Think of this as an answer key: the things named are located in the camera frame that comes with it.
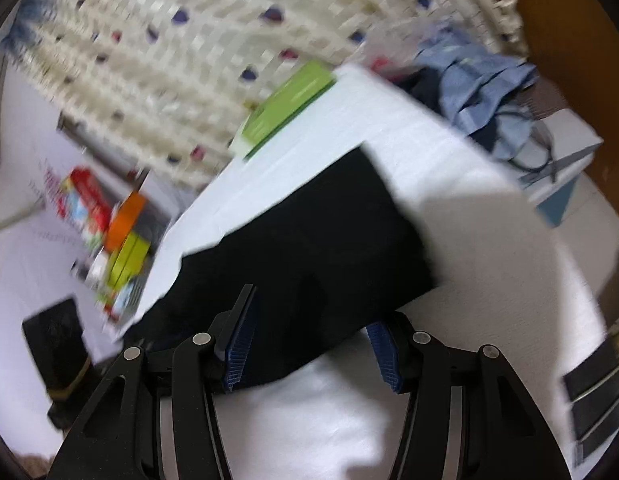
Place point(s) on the blue patterned clothing pile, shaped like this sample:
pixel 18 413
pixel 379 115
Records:
pixel 476 91

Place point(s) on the black pants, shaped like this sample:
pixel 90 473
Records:
pixel 333 257

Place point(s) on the lime green box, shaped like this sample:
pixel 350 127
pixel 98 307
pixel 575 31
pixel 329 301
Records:
pixel 128 261

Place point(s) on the wooden wardrobe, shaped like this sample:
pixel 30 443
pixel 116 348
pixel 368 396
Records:
pixel 576 44

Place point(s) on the white bed sheet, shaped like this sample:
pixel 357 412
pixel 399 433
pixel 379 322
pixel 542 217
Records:
pixel 503 278

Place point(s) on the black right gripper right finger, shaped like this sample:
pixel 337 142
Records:
pixel 394 343

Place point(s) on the cream heart pattern curtain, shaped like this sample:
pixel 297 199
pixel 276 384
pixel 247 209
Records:
pixel 169 82

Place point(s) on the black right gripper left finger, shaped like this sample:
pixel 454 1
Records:
pixel 233 331

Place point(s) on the green and white box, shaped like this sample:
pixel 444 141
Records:
pixel 289 100

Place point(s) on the orange box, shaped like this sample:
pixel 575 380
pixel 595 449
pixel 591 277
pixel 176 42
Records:
pixel 123 221

